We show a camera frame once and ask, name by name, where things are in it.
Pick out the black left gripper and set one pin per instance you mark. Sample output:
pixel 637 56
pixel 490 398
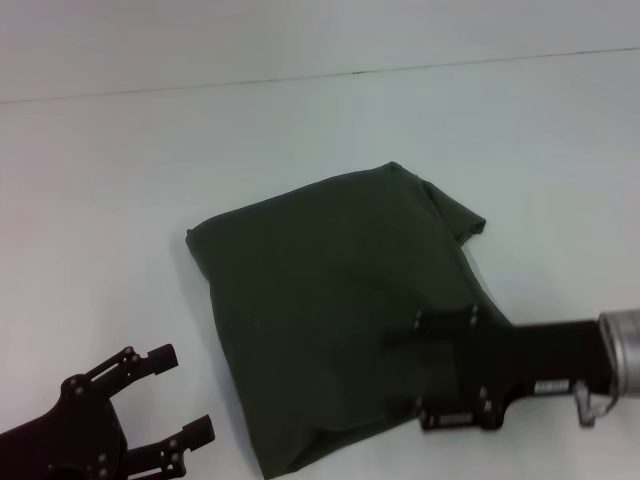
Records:
pixel 75 435

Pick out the dark green FREE t-shirt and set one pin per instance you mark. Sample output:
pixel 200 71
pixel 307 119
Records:
pixel 325 300

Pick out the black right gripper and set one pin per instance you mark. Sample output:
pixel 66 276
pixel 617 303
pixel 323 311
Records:
pixel 540 355

